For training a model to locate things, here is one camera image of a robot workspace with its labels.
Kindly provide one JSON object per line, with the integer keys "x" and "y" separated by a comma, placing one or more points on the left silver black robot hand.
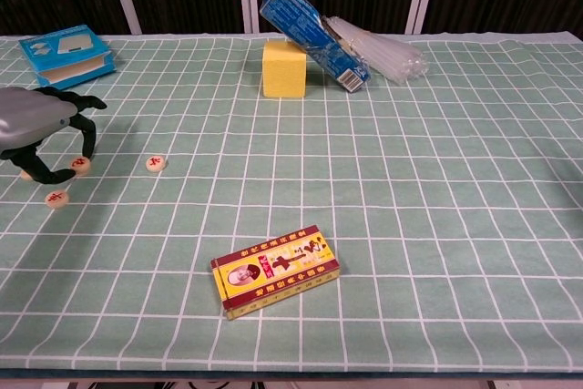
{"x": 32, "y": 115}

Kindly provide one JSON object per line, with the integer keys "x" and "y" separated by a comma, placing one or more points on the light blue scale box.
{"x": 64, "y": 47}

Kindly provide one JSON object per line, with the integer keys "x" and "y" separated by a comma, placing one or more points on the yellow sponge block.
{"x": 282, "y": 72}

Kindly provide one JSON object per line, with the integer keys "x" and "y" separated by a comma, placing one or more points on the dark blue carton box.
{"x": 296, "y": 15}

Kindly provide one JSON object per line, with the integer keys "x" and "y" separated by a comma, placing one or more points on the yellow red card box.
{"x": 273, "y": 270}

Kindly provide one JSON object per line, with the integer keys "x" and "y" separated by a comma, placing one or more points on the clear plastic straw bundle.
{"x": 387, "y": 52}

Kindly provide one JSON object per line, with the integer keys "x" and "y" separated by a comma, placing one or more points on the green checked tablecloth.
{"x": 410, "y": 225}

